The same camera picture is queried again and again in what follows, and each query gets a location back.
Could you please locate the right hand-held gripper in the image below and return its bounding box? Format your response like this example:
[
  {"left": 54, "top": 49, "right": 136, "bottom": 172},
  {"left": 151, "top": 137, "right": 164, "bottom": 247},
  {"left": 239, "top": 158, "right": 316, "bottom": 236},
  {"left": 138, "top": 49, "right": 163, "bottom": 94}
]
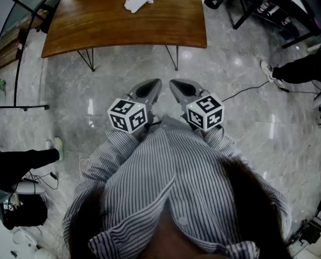
[{"left": 169, "top": 78, "right": 226, "bottom": 132}]

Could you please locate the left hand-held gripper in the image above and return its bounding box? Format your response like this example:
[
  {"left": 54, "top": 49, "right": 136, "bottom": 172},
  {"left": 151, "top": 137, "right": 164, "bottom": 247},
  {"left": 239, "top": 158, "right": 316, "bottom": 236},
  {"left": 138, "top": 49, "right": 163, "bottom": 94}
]
[{"left": 107, "top": 78, "right": 163, "bottom": 134}]

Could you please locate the white plastic object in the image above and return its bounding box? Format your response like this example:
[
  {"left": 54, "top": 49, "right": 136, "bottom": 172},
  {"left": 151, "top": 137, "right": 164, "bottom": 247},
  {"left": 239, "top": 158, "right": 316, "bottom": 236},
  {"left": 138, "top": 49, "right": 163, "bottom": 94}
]
[{"left": 124, "top": 0, "right": 154, "bottom": 13}]

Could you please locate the person's left forearm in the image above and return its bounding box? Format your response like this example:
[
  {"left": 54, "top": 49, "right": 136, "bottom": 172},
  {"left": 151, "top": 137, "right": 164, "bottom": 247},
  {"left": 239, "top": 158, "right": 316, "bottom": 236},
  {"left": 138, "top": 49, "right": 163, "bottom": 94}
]
[{"left": 78, "top": 122, "right": 150, "bottom": 183}]

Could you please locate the person's right forearm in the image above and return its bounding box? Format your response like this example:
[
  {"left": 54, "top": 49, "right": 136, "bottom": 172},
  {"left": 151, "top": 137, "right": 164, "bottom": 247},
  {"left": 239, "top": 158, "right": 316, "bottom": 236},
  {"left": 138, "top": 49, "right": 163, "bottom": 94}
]
[{"left": 202, "top": 125, "right": 247, "bottom": 161}]

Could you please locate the black hairpin table leg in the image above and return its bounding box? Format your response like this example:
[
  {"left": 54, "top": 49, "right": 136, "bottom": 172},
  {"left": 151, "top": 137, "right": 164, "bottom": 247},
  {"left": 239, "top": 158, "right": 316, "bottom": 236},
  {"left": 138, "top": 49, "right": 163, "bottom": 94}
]
[
  {"left": 77, "top": 49, "right": 96, "bottom": 72},
  {"left": 165, "top": 45, "right": 180, "bottom": 72}
]

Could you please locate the person's striped shirt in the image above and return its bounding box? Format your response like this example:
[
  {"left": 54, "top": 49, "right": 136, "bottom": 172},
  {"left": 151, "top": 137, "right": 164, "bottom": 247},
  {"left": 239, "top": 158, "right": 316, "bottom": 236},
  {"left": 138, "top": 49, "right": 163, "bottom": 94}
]
[{"left": 63, "top": 114, "right": 293, "bottom": 259}]

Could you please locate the black stand bar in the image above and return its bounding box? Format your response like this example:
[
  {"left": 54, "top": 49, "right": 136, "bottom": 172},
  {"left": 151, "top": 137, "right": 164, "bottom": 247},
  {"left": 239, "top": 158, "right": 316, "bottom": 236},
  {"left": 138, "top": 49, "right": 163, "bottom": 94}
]
[{"left": 0, "top": 105, "right": 50, "bottom": 112}]

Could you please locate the black bag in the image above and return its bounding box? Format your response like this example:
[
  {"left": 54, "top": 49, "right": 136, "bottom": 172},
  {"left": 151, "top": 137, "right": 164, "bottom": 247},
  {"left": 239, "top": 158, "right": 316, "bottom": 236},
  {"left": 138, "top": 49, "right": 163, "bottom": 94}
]
[{"left": 3, "top": 195, "right": 48, "bottom": 230}]

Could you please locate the black floor cable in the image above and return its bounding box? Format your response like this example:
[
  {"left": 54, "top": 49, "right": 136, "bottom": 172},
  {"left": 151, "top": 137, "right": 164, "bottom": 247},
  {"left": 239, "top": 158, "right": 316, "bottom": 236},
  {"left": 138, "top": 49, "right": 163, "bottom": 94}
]
[{"left": 221, "top": 81, "right": 270, "bottom": 102}]

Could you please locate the black metal table frame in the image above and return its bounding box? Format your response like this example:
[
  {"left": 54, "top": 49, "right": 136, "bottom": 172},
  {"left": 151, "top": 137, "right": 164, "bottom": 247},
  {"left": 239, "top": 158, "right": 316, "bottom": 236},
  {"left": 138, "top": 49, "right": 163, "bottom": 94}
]
[{"left": 226, "top": 0, "right": 321, "bottom": 50}]

